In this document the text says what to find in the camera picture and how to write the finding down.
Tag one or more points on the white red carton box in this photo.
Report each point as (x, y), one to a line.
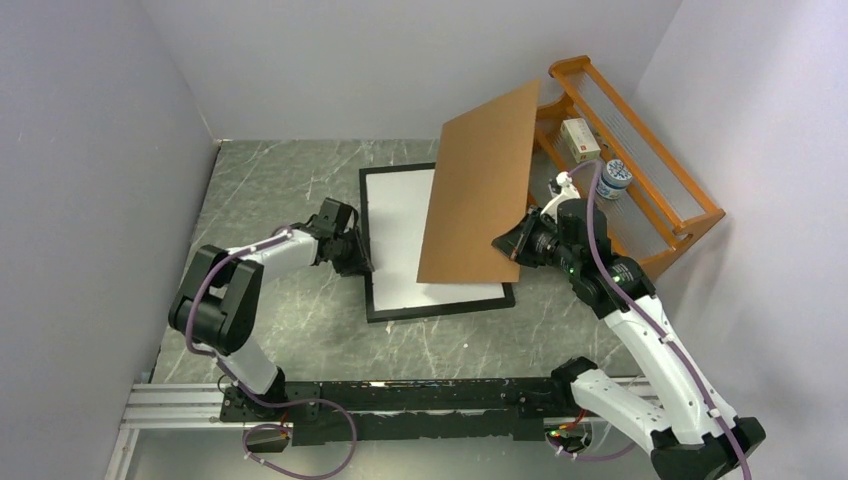
(579, 139)

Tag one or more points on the brown backing board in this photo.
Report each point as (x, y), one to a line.
(479, 190)

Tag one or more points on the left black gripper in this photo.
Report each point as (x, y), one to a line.
(359, 260)

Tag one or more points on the aluminium rail profile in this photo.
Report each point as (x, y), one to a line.
(159, 405)

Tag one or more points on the orange wooden rack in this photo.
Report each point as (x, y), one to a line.
(663, 212)

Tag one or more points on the black picture frame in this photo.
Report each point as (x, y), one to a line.
(397, 311)

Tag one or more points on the blue white ceramic jar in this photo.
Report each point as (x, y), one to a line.
(614, 180)

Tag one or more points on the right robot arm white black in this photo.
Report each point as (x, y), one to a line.
(693, 433)

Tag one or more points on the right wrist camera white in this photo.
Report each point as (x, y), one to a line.
(561, 188)

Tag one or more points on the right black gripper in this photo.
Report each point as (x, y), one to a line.
(515, 242)

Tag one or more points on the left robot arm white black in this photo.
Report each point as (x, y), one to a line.
(216, 304)

